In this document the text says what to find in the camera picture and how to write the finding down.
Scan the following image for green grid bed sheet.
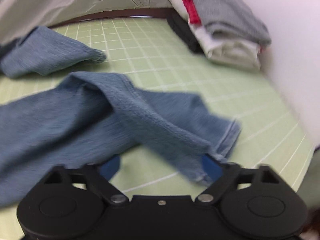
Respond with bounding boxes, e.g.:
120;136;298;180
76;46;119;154
0;17;315;240

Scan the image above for grey carrot print fabric wardrobe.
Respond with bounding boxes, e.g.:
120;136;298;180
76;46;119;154
0;0;183;46

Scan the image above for folded black garment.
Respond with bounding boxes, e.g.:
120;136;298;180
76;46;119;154
167;12;204;54

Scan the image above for folded grey garment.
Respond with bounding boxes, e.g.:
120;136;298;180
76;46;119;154
193;0;271;46

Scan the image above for blue denim jeans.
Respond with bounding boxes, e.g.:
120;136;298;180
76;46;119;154
0;25;242;209

